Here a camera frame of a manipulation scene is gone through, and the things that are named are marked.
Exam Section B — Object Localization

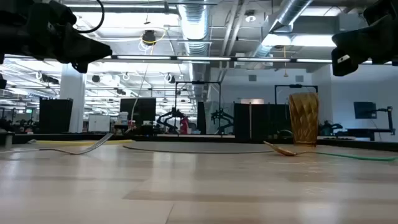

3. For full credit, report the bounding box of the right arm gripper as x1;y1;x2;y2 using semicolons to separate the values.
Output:
331;23;398;77

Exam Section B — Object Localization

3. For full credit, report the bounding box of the white room pillar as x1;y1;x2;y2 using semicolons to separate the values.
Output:
60;63;86;134

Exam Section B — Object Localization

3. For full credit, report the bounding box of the white cabinet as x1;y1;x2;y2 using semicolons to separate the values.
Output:
88;114;111;133

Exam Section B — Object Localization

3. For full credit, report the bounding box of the ribbed silver ventilation duct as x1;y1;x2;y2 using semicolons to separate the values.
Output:
177;0;213;57

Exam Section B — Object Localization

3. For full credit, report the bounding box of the black background desk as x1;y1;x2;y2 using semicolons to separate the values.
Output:
337;127;396;141

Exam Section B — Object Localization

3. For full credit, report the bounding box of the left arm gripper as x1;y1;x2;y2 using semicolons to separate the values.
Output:
30;18;113;74

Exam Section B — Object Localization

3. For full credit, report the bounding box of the dark wall monitor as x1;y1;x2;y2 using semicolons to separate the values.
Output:
353;101;378;120

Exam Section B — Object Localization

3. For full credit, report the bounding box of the black ceiling cable reel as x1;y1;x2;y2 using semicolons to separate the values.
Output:
141;29;157;47

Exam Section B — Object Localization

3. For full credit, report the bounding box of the grey round plate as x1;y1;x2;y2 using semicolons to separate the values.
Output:
123;141;275;155

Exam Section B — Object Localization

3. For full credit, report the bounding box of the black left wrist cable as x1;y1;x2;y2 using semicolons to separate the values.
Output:
76;0;105;34

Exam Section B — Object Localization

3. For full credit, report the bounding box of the hanging linear light fixture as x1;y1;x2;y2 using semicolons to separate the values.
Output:
108;54;335;64

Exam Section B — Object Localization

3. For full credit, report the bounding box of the silver fork orange handle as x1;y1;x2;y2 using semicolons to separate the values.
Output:
0;133;114;156

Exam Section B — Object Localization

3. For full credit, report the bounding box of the gold spoon green handle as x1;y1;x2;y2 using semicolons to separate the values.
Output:
263;140;398;162

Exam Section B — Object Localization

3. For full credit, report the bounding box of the black screen panel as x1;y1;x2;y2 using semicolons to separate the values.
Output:
119;98;157;126

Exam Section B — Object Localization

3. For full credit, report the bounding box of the black partition panel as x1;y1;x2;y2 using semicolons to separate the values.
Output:
39;98;74;134

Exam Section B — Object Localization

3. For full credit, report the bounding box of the wide black partition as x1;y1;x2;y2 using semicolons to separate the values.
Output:
233;103;292;140

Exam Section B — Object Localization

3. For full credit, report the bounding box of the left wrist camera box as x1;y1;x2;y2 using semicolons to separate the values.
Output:
46;0;78;30

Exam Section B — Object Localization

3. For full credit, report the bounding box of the slanted silver ventilation duct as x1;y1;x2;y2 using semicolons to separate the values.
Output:
248;0;313;58

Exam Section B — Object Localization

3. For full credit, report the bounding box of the yellow chopstick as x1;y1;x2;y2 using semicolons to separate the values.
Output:
27;139;135;147

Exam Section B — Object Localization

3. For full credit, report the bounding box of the black gantry frame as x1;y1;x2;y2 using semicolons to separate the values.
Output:
274;83;319;105
174;80;222;135

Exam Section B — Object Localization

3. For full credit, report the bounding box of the black aluminium table frame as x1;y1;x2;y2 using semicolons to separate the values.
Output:
0;132;398;152

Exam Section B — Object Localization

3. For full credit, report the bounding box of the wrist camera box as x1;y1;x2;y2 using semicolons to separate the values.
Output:
363;0;398;26
46;0;78;30

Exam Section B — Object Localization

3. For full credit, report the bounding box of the red background object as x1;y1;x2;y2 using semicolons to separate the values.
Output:
180;116;190;135

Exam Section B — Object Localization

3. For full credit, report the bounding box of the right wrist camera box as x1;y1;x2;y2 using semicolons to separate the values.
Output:
363;0;398;26

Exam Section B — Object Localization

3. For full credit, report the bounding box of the amber faceted drinking glass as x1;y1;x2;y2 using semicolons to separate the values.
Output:
288;91;320;147

